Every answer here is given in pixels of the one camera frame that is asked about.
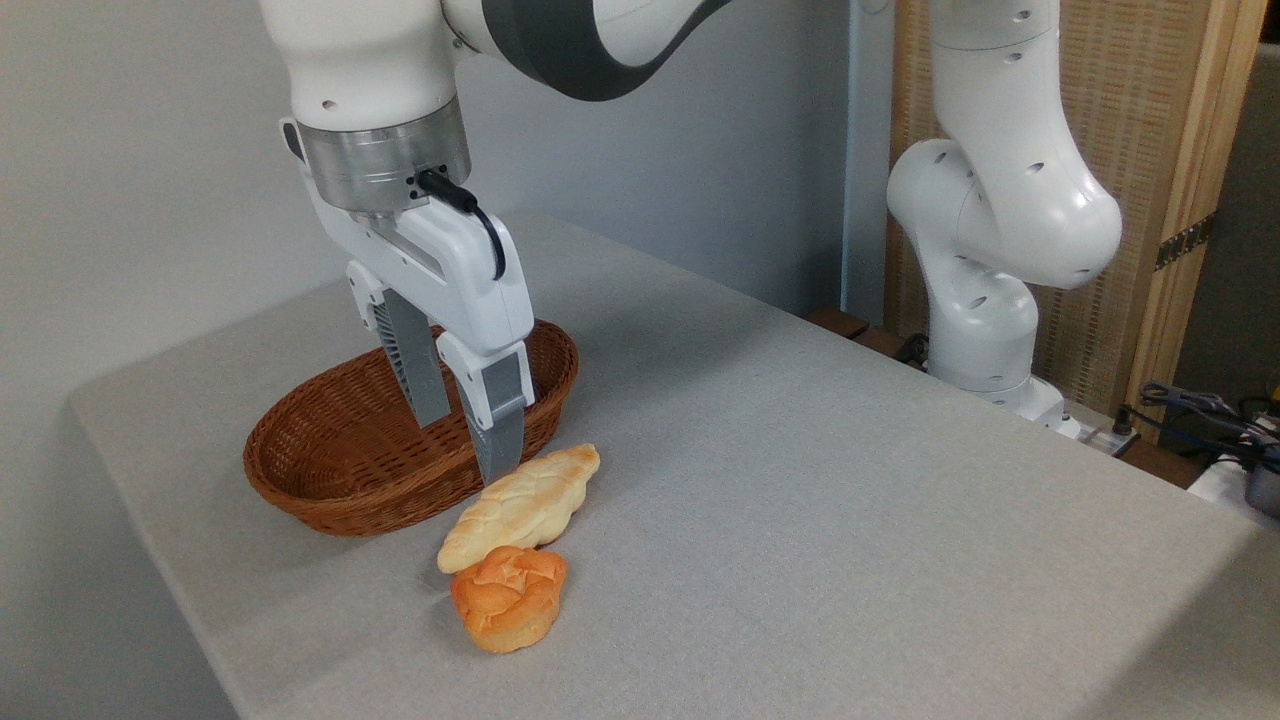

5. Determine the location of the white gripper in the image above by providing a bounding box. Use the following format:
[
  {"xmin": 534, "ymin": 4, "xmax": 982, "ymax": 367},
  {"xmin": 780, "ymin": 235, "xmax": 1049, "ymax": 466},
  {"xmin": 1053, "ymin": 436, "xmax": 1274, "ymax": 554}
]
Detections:
[{"xmin": 281, "ymin": 118, "xmax": 537, "ymax": 487}]

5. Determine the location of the orange round bread roll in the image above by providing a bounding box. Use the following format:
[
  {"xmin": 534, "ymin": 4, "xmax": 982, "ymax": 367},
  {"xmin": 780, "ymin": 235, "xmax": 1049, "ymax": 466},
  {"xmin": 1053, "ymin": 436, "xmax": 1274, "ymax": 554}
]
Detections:
[{"xmin": 450, "ymin": 546, "xmax": 568, "ymax": 655}]

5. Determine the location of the pale braided bread loaf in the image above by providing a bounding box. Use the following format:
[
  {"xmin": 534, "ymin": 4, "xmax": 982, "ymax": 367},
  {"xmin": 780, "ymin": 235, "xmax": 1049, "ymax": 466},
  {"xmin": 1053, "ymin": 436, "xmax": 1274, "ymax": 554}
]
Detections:
[{"xmin": 436, "ymin": 443, "xmax": 602, "ymax": 576}]

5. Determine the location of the brown wicker oval basket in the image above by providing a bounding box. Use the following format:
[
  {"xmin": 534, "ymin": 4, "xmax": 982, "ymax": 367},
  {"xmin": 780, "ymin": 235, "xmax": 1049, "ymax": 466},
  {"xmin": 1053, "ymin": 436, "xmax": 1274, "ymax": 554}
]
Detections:
[{"xmin": 243, "ymin": 318, "xmax": 580, "ymax": 538}]

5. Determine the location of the grey tablecloth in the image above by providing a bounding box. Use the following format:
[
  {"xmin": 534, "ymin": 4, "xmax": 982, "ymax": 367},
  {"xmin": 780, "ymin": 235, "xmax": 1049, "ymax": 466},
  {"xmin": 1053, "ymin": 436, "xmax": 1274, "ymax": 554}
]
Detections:
[{"xmin": 68, "ymin": 210, "xmax": 1280, "ymax": 720}]

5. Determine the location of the dark wooden plank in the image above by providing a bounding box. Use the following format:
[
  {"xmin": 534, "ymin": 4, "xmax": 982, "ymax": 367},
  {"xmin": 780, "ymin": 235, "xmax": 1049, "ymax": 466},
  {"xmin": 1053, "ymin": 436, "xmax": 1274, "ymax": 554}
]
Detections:
[{"xmin": 805, "ymin": 307, "xmax": 931, "ymax": 371}]

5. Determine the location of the metal screen hinge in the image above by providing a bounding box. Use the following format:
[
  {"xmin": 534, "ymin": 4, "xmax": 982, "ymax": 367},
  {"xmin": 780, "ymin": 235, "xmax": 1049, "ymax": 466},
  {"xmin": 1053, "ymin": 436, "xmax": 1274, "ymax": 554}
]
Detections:
[{"xmin": 1155, "ymin": 212, "xmax": 1218, "ymax": 272}]

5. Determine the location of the grey device with white base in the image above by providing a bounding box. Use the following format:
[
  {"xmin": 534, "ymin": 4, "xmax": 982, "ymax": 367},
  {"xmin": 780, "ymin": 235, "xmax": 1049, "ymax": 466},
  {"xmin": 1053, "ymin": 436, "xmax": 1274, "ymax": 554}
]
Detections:
[{"xmin": 1188, "ymin": 452, "xmax": 1280, "ymax": 531}]

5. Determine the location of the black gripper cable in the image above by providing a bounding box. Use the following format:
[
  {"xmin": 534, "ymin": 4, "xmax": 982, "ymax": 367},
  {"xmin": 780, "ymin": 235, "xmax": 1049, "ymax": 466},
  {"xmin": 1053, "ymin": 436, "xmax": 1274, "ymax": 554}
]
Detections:
[{"xmin": 415, "ymin": 168, "xmax": 508, "ymax": 282}]

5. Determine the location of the woven folding screen wooden frame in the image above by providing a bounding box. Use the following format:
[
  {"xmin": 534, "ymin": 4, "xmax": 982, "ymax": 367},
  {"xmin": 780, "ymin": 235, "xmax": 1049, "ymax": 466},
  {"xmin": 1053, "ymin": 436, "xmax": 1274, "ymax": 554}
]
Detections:
[{"xmin": 885, "ymin": 0, "xmax": 1269, "ymax": 441}]

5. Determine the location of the bundle of dark cables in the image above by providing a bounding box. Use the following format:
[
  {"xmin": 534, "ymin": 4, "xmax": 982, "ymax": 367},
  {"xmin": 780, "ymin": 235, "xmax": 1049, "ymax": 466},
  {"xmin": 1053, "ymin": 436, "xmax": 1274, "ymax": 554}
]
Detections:
[{"xmin": 1125, "ymin": 378, "xmax": 1280, "ymax": 473}]

